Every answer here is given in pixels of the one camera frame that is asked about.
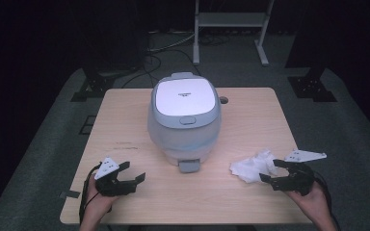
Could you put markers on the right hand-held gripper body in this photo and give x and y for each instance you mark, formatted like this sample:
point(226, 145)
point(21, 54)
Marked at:
point(298, 179)

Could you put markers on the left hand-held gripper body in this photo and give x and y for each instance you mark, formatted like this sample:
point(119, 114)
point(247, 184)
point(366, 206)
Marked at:
point(112, 186)

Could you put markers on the white tissue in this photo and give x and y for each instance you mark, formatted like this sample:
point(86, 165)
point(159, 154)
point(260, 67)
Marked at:
point(252, 168)

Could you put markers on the person's left hand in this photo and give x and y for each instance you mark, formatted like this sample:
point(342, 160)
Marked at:
point(96, 203)

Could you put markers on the person's right hand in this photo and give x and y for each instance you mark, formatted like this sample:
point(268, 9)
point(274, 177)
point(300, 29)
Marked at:
point(316, 202)

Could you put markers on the grey tape piece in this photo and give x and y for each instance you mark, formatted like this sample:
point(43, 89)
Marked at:
point(69, 194)

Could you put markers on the dark floor outlet plate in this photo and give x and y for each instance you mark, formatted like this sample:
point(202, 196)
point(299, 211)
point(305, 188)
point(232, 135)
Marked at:
point(87, 125)

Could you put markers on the white grey rice cooker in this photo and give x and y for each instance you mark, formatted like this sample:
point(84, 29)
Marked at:
point(183, 134)

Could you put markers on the black stand base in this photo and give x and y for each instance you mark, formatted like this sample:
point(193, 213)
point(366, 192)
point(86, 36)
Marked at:
point(96, 85)
point(313, 88)

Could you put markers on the white metal stand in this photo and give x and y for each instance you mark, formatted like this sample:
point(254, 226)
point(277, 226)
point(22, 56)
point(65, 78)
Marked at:
point(231, 19)

